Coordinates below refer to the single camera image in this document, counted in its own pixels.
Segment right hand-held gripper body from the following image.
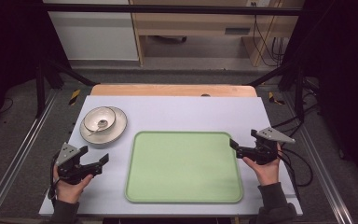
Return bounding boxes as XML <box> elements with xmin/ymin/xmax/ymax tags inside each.
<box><xmin>254</xmin><ymin>127</ymin><xmax>296</xmax><ymax>166</ymax></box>

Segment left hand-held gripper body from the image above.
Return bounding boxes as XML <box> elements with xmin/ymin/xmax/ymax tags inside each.
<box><xmin>55</xmin><ymin>142</ymin><xmax>90</xmax><ymax>186</ymax></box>

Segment person's right hand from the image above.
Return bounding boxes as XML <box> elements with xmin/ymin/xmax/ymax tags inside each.
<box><xmin>241</xmin><ymin>143</ymin><xmax>282</xmax><ymax>188</ymax></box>

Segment person's left hand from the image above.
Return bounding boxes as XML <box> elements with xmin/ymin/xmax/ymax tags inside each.
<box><xmin>52</xmin><ymin>164</ymin><xmax>94</xmax><ymax>205</ymax></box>

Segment metal spoon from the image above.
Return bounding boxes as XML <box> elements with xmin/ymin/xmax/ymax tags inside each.
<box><xmin>88</xmin><ymin>119</ymin><xmax>109</xmax><ymax>137</ymax></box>

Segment white ceramic bowl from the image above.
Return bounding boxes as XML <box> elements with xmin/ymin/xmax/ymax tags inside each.
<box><xmin>83</xmin><ymin>105</ymin><xmax>117</xmax><ymax>133</ymax></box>

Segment white ceramic plate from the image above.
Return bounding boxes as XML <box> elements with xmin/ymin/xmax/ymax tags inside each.
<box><xmin>79</xmin><ymin>105</ymin><xmax>129</xmax><ymax>146</ymax></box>

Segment yellow black warning tape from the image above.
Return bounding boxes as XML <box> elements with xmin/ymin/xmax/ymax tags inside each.
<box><xmin>267</xmin><ymin>91</ymin><xmax>286</xmax><ymax>106</ymax></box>
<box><xmin>67</xmin><ymin>89</ymin><xmax>82</xmax><ymax>106</ymax></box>

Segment green plastic tray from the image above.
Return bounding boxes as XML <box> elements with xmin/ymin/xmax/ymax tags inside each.
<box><xmin>124</xmin><ymin>131</ymin><xmax>244</xmax><ymax>205</ymax></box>

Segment white table cover sheet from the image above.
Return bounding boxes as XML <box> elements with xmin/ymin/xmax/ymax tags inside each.
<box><xmin>38</xmin><ymin>94</ymin><xmax>304</xmax><ymax>217</ymax></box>

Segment wooden table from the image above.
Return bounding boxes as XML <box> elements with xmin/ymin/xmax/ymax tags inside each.
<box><xmin>89</xmin><ymin>83</ymin><xmax>258</xmax><ymax>98</ymax></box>

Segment black curtain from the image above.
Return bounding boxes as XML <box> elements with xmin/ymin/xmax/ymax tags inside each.
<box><xmin>0</xmin><ymin>0</ymin><xmax>73</xmax><ymax>138</ymax></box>
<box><xmin>280</xmin><ymin>0</ymin><xmax>358</xmax><ymax>195</ymax></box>

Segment white cabinet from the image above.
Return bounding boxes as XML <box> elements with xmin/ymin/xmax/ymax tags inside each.
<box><xmin>42</xmin><ymin>0</ymin><xmax>140</xmax><ymax>62</ymax></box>

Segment light wooden desk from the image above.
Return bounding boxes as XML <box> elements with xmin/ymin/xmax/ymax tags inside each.
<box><xmin>128</xmin><ymin>0</ymin><xmax>306</xmax><ymax>67</ymax></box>

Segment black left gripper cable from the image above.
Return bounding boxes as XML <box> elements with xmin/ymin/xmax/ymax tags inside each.
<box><xmin>47</xmin><ymin>151</ymin><xmax>61</xmax><ymax>208</ymax></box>

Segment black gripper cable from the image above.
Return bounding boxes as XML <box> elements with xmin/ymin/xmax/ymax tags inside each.
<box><xmin>47</xmin><ymin>151</ymin><xmax>61</xmax><ymax>208</ymax></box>
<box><xmin>276</xmin><ymin>145</ymin><xmax>314</xmax><ymax>189</ymax></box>

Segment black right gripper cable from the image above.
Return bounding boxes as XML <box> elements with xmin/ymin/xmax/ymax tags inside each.
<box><xmin>276</xmin><ymin>145</ymin><xmax>314</xmax><ymax>189</ymax></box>

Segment black floor cables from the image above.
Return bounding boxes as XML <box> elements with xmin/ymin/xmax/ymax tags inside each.
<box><xmin>270</xmin><ymin>77</ymin><xmax>322</xmax><ymax>138</ymax></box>

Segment aluminium floor rail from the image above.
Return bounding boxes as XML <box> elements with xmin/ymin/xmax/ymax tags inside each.
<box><xmin>282</xmin><ymin>92</ymin><xmax>354</xmax><ymax>224</ymax></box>
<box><xmin>0</xmin><ymin>89</ymin><xmax>59</xmax><ymax>224</ymax></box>

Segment black metal frame stand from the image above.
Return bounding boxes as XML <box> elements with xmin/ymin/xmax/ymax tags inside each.
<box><xmin>34</xmin><ymin>58</ymin><xmax>98</xmax><ymax>119</ymax></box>
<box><xmin>246</xmin><ymin>60</ymin><xmax>306</xmax><ymax>121</ymax></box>

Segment thin black floor cable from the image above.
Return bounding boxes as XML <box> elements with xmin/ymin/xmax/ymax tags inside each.
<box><xmin>0</xmin><ymin>97</ymin><xmax>15</xmax><ymax>116</ymax></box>

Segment black hanging cables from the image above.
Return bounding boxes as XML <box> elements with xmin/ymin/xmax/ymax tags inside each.
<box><xmin>251</xmin><ymin>1</ymin><xmax>286</xmax><ymax>67</ymax></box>

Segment black horizontal frame bar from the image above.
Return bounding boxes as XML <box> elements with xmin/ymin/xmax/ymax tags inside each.
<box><xmin>41</xmin><ymin>2</ymin><xmax>304</xmax><ymax>17</ymax></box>

